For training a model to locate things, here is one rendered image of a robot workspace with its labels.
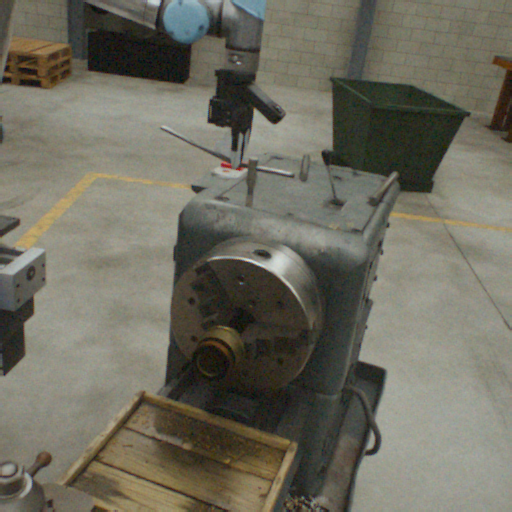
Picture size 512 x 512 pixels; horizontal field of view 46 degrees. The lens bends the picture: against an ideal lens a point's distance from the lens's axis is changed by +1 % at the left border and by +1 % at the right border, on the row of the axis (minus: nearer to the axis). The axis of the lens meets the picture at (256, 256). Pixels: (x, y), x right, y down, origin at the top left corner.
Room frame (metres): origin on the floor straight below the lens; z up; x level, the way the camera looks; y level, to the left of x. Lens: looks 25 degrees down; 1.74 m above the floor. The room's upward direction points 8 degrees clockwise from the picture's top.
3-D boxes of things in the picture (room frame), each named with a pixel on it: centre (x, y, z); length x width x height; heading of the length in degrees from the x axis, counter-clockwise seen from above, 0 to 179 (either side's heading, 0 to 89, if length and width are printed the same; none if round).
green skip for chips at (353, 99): (6.05, -1.12, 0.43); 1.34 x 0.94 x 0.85; 12
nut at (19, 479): (0.52, 0.26, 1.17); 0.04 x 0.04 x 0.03
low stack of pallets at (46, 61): (8.55, 3.48, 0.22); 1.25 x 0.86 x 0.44; 3
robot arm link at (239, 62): (1.32, 0.09, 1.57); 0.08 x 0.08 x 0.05
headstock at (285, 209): (1.49, -0.09, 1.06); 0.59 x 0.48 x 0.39; 164
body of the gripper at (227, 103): (1.32, 0.09, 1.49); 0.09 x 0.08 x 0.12; 74
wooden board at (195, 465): (0.84, 0.08, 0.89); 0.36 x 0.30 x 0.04; 74
